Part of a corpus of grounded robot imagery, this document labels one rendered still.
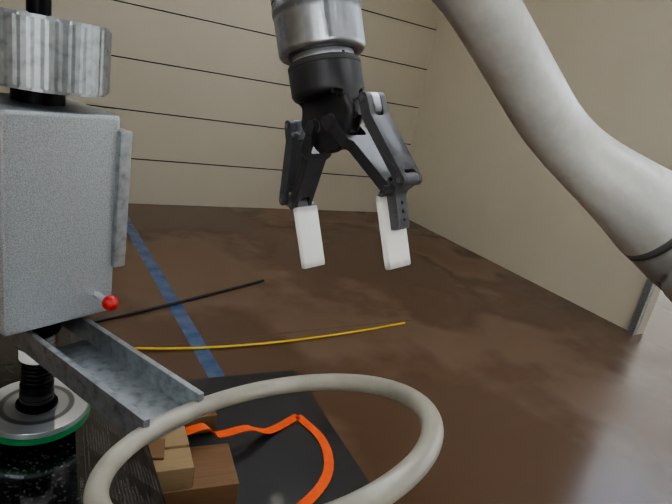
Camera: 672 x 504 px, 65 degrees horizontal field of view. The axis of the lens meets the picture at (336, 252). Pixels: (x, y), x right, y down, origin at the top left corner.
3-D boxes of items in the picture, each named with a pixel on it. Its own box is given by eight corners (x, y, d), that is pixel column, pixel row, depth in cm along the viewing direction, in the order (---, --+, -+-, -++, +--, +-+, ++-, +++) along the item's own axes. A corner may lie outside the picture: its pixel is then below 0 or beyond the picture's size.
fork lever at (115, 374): (-61, 303, 118) (-63, 282, 116) (29, 285, 133) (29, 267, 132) (122, 457, 82) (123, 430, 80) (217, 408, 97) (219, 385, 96)
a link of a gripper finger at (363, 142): (348, 123, 56) (353, 112, 55) (410, 195, 51) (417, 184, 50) (318, 123, 53) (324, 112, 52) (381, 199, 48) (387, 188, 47)
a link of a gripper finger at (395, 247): (396, 193, 51) (402, 192, 51) (406, 264, 52) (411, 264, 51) (374, 196, 49) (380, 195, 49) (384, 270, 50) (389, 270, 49)
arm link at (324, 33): (323, 23, 60) (330, 76, 60) (253, 14, 54) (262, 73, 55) (378, -10, 53) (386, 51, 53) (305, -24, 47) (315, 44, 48)
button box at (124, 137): (92, 255, 115) (97, 123, 106) (103, 253, 117) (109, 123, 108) (113, 268, 110) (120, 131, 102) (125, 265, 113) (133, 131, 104)
